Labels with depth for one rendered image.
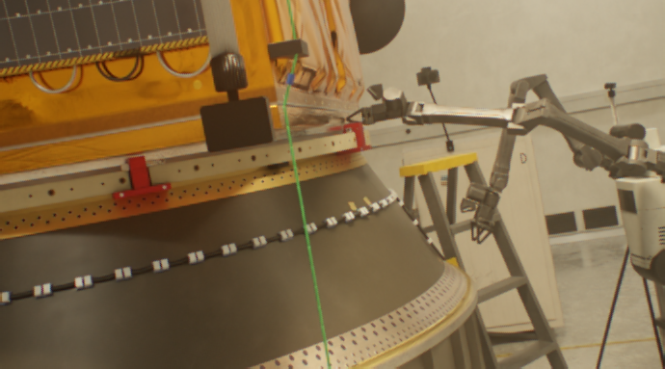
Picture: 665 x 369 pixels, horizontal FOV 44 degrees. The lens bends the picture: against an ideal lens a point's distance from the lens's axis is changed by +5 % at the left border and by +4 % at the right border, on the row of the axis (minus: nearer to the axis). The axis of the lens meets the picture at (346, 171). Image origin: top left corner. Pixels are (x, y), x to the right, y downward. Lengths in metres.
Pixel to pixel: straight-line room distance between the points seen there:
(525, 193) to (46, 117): 4.52
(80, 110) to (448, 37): 8.35
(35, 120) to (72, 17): 0.23
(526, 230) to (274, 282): 4.15
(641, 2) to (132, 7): 8.91
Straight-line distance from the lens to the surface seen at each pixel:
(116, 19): 1.71
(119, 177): 1.94
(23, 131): 1.83
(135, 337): 1.86
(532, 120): 2.75
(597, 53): 10.11
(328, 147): 2.24
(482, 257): 5.96
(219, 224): 1.98
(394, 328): 2.08
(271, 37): 1.69
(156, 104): 1.72
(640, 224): 3.08
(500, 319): 6.06
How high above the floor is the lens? 1.71
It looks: 3 degrees down
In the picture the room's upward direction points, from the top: 10 degrees counter-clockwise
